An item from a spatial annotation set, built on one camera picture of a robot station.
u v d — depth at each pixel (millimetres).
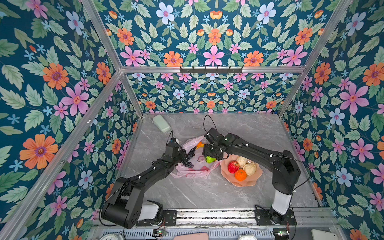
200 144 912
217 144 639
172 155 691
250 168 835
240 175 823
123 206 418
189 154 932
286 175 467
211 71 924
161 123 1117
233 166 846
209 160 801
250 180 838
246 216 750
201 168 907
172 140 804
